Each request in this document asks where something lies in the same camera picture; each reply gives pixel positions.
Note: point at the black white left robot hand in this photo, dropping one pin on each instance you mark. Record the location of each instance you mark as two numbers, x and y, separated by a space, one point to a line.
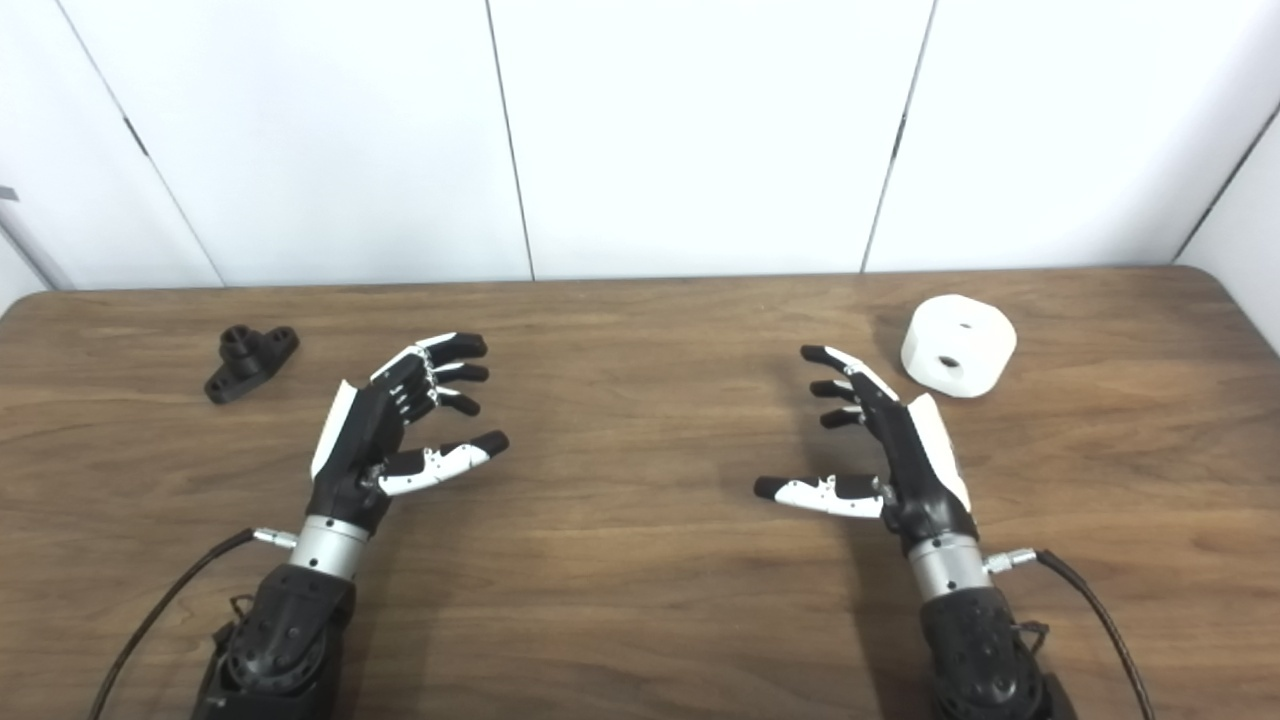
355 440

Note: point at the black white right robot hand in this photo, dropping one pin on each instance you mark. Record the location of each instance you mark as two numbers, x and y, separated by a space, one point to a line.
915 470

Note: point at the black plastic holder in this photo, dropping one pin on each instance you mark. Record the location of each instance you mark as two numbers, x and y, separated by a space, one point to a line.
250 362

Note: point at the round white plastic piece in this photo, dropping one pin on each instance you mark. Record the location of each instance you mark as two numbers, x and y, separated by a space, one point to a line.
960 345

